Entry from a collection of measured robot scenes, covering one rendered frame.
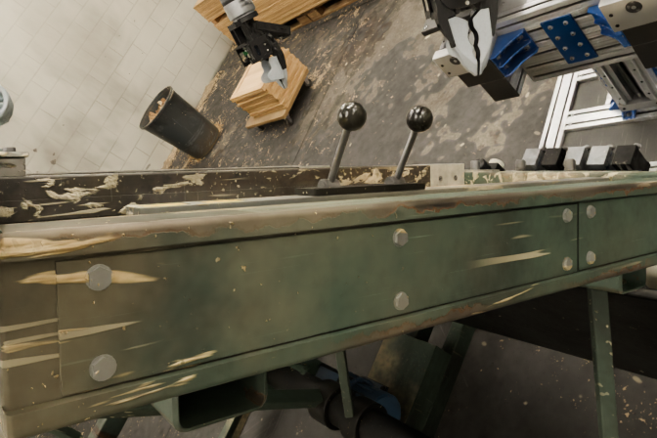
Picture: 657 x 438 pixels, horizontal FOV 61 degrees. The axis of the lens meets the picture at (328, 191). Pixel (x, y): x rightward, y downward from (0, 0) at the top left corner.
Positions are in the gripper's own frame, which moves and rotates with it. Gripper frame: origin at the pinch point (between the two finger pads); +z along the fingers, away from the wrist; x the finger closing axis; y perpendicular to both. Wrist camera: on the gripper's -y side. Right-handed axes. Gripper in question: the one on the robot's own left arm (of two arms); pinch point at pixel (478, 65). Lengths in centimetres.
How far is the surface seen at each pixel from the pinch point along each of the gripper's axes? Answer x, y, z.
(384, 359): 11, 115, 106
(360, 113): 20.9, -11.1, 0.7
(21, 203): 70, 10, 1
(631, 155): -48, 37, 32
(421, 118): 11.9, -5.8, 4.2
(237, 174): 39.1, 26.8, 8.7
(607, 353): -8.4, -5.6, 47.8
